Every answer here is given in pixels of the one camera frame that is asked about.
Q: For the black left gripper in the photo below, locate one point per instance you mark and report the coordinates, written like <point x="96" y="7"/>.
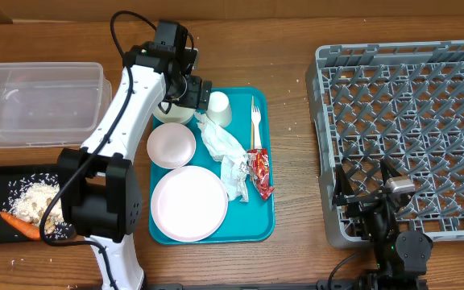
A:
<point x="196" y="98"/>

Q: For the white bowl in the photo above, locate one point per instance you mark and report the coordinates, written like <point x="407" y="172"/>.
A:
<point x="176" y="114"/>

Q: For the grey dish rack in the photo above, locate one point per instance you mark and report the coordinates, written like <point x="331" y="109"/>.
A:
<point x="403" y="102"/>

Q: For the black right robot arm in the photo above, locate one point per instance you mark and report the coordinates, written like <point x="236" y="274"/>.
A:
<point x="401" y="256"/>

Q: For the pink plate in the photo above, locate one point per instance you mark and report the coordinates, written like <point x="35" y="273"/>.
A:
<point x="189" y="204"/>

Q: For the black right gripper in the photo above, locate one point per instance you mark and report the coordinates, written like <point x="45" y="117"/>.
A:
<point x="345" y="196"/>

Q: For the red snack wrapper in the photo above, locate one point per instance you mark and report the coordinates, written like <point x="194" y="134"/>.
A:
<point x="258" y="162"/>

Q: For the clear plastic bin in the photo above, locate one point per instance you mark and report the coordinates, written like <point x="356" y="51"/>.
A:
<point x="51" y="104"/>

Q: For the pink bowl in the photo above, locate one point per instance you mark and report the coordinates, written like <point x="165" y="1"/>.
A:
<point x="171" y="145"/>

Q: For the white plastic fork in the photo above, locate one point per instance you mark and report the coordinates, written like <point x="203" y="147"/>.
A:
<point x="256" y="121"/>

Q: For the wooden chopstick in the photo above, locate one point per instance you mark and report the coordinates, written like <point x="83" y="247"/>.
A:
<point x="252" y="124"/>

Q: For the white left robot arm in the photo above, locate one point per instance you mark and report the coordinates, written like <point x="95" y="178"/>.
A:
<point x="99" y="190"/>

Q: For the orange carrot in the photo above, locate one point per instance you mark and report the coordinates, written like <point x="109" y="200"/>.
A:
<point x="25" y="228"/>

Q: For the white paper cup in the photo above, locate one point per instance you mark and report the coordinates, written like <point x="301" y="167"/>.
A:
<point x="219" y="110"/>

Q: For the teal plastic tray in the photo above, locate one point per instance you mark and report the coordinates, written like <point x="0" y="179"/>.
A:
<point x="254" y="220"/>

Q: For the rice and peanuts pile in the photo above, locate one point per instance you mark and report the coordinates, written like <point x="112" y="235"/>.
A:
<point x="32" y="202"/>

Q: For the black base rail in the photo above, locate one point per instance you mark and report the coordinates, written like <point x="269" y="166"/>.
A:
<point x="319" y="285"/>

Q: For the white napkin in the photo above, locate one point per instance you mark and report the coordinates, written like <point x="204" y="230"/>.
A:
<point x="223" y="147"/>

